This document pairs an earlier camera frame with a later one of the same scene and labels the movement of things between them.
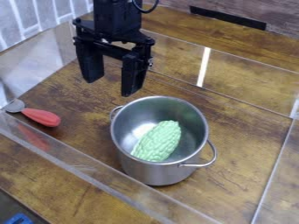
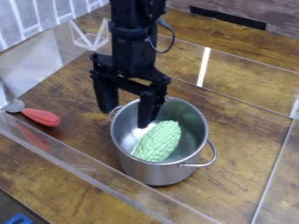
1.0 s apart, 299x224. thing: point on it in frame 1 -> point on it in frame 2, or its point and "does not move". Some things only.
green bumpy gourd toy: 157,142 does not move
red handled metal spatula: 41,116 does not move
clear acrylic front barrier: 51,185 does not move
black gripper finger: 91,59 -> 107,91
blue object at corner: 19,219 does not move
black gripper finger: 135,69 -> 152,101
